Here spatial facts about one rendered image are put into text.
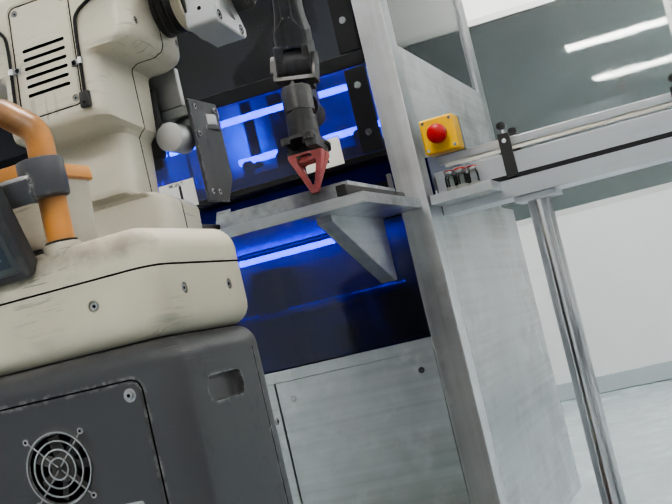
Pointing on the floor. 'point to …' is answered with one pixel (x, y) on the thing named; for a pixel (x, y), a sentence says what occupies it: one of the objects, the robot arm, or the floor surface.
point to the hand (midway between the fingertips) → (314, 188)
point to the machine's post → (429, 254)
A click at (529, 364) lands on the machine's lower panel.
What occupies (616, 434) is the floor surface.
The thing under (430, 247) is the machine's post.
